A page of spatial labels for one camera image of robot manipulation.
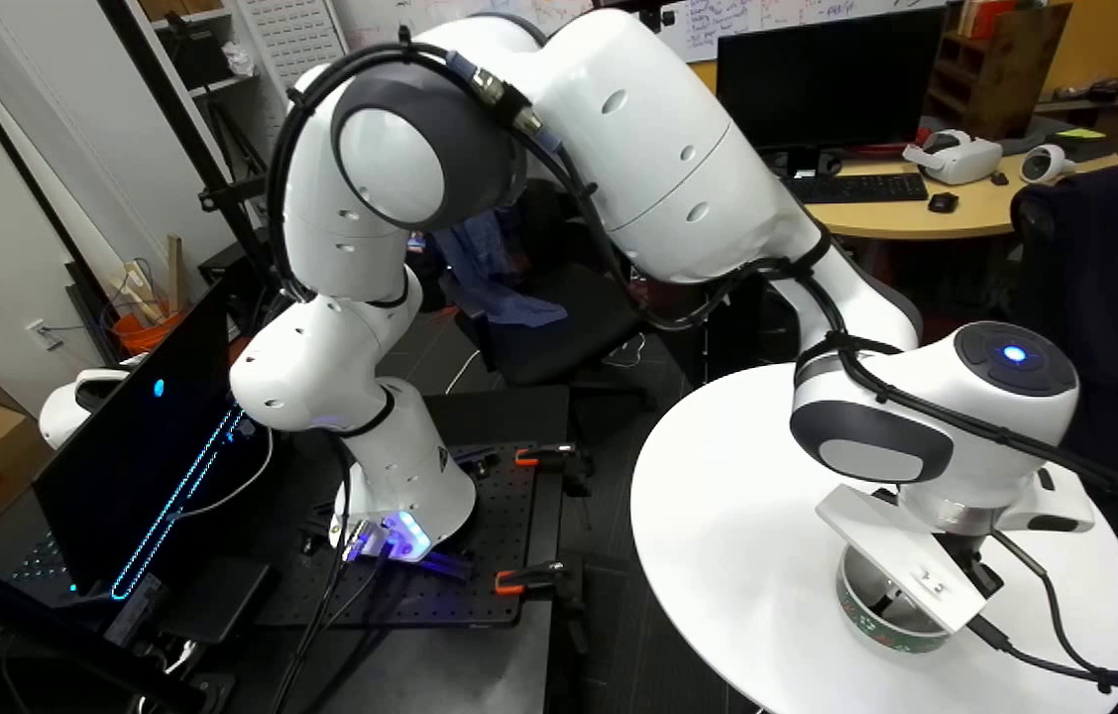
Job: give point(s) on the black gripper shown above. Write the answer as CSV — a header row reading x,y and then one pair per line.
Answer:
x,y
977,567

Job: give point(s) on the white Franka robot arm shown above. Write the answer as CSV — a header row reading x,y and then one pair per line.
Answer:
x,y
641,132

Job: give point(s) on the white green ceramic mug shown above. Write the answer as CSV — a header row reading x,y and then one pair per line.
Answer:
x,y
880,637

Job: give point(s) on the round white table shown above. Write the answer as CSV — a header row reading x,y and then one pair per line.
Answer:
x,y
732,559

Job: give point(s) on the large black office chair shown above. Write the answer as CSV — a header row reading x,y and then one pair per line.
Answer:
x,y
1099,302

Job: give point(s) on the curved wooden desk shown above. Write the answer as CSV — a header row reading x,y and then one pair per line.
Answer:
x,y
967,219

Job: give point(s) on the black computer mouse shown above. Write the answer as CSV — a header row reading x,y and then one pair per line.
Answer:
x,y
940,206

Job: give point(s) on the black keyboard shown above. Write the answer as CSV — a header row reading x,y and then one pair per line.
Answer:
x,y
859,189

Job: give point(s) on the white VR headset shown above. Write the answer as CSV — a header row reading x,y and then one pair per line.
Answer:
x,y
958,162

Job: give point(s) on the white VR controller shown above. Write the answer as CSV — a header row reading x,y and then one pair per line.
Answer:
x,y
1044,165

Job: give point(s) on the black orange bar clamp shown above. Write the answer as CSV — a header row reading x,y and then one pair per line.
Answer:
x,y
523,581
546,458

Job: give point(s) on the black chair with cloth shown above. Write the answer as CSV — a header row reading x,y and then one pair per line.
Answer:
x,y
584,325

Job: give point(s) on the wooden cubby cabinet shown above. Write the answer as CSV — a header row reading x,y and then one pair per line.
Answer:
x,y
1010,67

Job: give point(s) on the black breadboard robot table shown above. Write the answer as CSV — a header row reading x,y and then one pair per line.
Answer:
x,y
482,647

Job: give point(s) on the black desktop monitor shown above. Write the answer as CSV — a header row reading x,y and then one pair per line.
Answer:
x,y
836,80

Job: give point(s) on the blue cloth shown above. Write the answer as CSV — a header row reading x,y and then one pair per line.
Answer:
x,y
494,284

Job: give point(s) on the white whiteboard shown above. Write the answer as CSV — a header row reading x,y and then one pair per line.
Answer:
x,y
743,21

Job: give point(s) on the black flat screen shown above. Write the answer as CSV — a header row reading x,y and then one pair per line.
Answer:
x,y
137,449

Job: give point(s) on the orange small object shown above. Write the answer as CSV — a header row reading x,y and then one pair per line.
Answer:
x,y
144,335

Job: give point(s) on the metal storage shelf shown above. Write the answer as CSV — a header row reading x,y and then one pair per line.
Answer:
x,y
209,63

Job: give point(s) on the white rounded device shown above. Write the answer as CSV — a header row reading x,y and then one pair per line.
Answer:
x,y
69,404

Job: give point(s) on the white wall outlet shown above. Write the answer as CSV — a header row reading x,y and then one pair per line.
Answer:
x,y
44,335

